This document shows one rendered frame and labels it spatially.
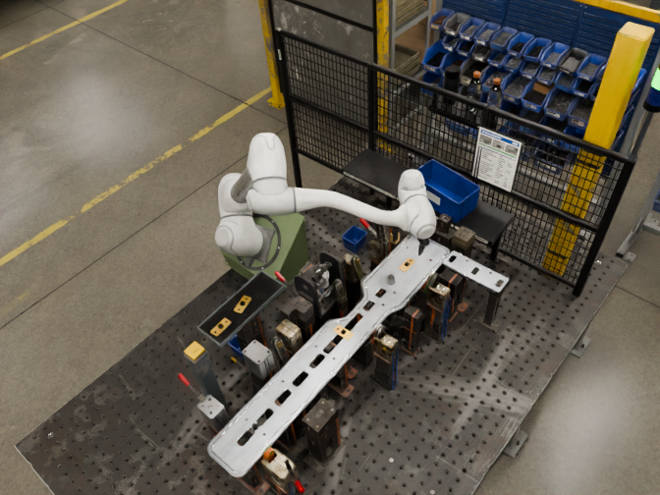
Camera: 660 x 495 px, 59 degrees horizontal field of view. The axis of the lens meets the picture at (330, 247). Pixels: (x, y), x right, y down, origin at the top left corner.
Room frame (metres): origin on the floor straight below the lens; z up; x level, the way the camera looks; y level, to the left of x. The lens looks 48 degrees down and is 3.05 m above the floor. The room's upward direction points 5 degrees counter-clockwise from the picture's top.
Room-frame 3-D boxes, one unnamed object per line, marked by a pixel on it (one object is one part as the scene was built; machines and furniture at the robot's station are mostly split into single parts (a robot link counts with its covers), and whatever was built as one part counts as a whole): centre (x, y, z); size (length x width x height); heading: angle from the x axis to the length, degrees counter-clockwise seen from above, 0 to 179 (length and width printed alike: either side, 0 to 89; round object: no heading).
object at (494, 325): (1.58, -0.73, 0.84); 0.11 x 0.06 x 0.29; 47
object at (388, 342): (1.31, -0.19, 0.87); 0.12 x 0.09 x 0.35; 47
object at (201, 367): (1.26, 0.55, 0.92); 0.08 x 0.08 x 0.44; 47
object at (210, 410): (1.07, 0.50, 0.88); 0.11 x 0.10 x 0.36; 47
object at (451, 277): (1.65, -0.53, 0.84); 0.11 x 0.10 x 0.28; 47
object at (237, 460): (1.37, -0.02, 1.00); 1.38 x 0.22 x 0.02; 137
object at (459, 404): (1.51, -0.04, 0.68); 2.56 x 1.61 x 0.04; 135
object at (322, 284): (1.60, 0.06, 0.94); 0.18 x 0.13 x 0.49; 137
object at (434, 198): (2.10, -0.58, 1.10); 0.30 x 0.17 x 0.13; 39
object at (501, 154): (2.06, -0.80, 1.30); 0.23 x 0.02 x 0.31; 47
